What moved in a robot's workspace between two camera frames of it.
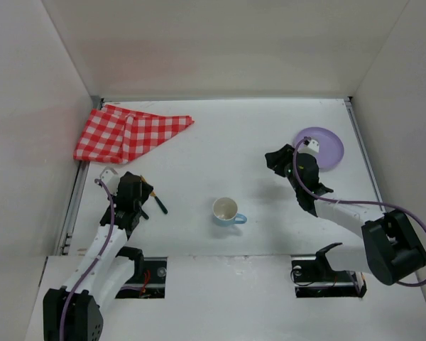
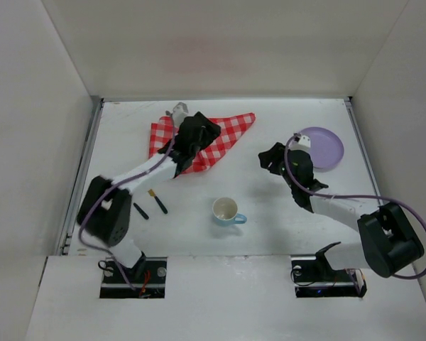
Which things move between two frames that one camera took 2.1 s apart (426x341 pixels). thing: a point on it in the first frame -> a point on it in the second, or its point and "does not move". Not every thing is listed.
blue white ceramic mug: (225, 212) does not move
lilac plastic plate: (331, 151) does not move
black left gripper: (139, 192) -> (206, 125)
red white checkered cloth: (117, 135) -> (231, 127)
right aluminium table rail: (366, 152) does not move
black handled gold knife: (153, 194) does not move
